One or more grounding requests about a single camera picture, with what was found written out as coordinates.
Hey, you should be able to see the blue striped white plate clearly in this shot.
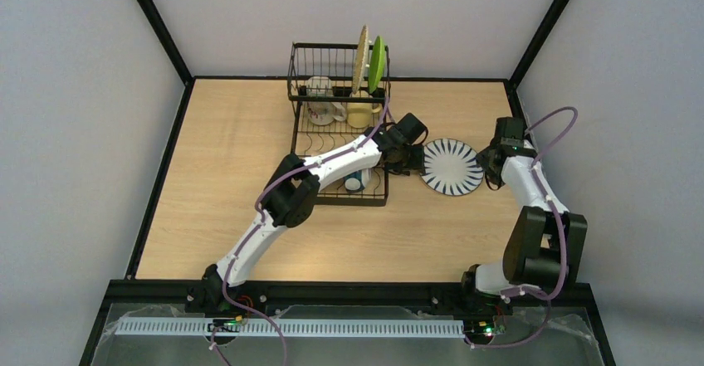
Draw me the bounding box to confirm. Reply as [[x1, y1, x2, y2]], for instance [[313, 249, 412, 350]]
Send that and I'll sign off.
[[420, 138, 484, 197]]

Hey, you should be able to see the white bowl dark rim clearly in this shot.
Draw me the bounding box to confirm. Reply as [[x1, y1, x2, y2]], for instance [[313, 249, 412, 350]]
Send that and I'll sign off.
[[343, 168, 371, 193]]

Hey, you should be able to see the yellow handled mug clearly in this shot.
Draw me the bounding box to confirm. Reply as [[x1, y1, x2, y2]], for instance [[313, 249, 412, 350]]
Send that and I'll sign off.
[[346, 90, 383, 129]]

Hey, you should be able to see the black wire dish rack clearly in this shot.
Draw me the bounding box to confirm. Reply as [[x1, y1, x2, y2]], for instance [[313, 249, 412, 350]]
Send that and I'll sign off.
[[286, 41, 392, 207]]

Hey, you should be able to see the green plate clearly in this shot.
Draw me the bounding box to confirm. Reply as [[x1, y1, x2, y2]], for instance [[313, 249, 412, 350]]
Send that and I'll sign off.
[[368, 36, 387, 94]]

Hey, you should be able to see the cream ceramic mug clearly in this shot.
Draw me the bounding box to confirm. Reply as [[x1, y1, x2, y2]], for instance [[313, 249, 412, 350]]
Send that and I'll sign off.
[[305, 76, 347, 126]]

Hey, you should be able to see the woven bamboo plate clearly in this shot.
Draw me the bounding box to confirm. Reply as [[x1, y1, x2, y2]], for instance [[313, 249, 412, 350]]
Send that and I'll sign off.
[[351, 24, 369, 95]]

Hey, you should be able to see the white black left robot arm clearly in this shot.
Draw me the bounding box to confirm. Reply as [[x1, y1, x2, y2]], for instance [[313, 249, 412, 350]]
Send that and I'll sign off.
[[203, 113, 428, 307]]

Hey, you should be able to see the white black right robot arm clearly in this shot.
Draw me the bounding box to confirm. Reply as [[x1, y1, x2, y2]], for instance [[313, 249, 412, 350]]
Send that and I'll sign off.
[[464, 117, 588, 300]]

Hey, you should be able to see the right controller board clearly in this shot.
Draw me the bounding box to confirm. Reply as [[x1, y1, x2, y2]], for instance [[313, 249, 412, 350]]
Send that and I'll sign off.
[[463, 316, 506, 338]]

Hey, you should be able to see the controller board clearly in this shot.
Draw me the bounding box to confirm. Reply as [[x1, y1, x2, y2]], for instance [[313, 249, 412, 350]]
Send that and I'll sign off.
[[463, 316, 506, 338], [208, 318, 245, 333]]

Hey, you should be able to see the left controller board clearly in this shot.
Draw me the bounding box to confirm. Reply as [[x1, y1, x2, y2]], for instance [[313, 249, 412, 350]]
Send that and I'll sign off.
[[208, 318, 245, 333]]

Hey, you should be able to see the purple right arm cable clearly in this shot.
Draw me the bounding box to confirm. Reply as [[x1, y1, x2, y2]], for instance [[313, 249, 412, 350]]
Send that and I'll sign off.
[[464, 106, 579, 351]]

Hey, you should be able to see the black aluminium frame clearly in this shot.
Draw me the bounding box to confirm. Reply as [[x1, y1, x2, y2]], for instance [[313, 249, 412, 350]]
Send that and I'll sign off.
[[81, 0, 614, 365]]

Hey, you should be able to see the white slotted cable duct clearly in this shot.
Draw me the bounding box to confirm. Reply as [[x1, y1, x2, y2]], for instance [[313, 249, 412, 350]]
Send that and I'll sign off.
[[114, 317, 464, 339]]

